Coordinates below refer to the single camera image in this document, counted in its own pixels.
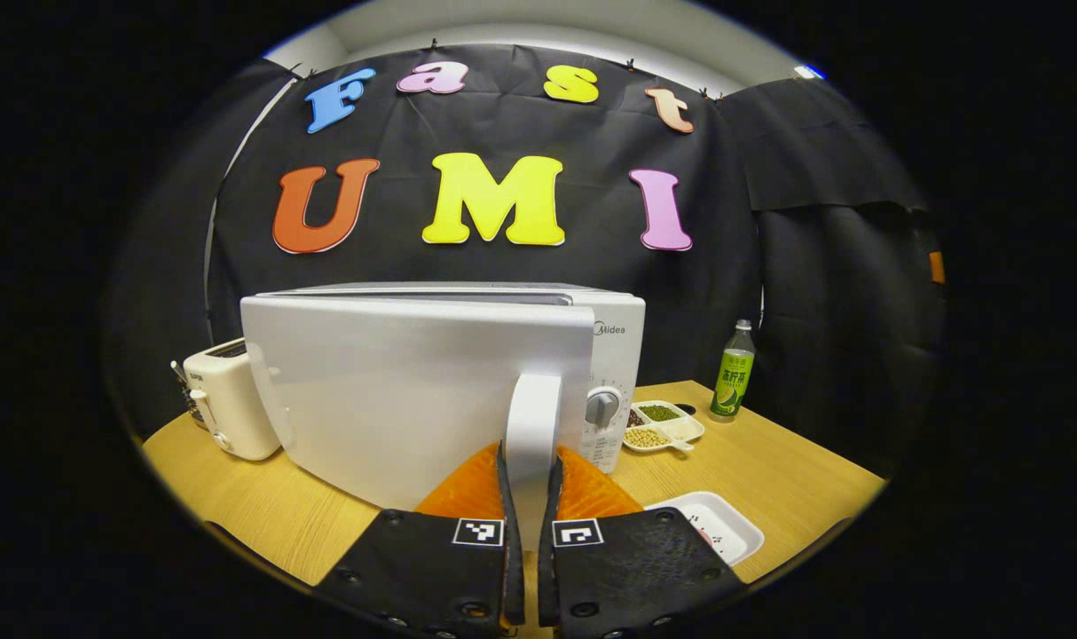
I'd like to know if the green label drink bottle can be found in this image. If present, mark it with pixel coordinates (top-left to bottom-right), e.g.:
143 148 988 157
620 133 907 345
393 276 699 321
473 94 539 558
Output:
709 319 758 423

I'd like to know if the small metal wire basket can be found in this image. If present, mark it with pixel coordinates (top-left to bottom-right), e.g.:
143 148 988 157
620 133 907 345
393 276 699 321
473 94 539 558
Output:
169 359 209 429

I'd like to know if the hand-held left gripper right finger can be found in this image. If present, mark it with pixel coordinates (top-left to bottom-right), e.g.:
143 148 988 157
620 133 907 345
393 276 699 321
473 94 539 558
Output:
537 446 749 639

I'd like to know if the white divided dish of beans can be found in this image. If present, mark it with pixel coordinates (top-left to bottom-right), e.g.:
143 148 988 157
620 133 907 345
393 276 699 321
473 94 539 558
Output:
622 398 707 454

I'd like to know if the white square plate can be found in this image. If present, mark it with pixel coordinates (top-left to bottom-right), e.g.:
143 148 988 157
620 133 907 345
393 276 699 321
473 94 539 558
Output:
645 490 766 567

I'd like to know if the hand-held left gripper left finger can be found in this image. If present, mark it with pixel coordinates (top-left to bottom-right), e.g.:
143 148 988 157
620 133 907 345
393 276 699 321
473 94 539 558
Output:
312 441 527 639

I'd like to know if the white microwave oven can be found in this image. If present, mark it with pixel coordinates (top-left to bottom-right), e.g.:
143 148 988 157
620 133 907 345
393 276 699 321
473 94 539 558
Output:
240 281 647 517

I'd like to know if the white toaster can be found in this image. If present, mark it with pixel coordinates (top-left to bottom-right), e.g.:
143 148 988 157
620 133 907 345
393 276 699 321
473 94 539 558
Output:
183 337 283 462

